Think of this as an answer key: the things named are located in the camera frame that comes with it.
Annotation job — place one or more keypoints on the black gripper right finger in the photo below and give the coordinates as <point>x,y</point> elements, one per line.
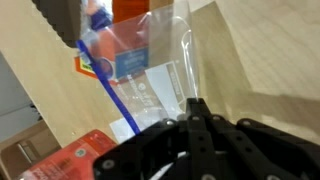
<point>268,153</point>

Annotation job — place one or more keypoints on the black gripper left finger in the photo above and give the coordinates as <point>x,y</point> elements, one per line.
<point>142,156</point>

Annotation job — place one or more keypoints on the light wooden chair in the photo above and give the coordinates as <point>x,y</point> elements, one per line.
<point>24,149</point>

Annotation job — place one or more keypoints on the orange blue ziplock bag box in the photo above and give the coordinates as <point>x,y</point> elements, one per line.
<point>114,38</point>

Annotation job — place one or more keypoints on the clear ziplock bag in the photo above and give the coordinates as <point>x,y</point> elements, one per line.
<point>162,88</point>

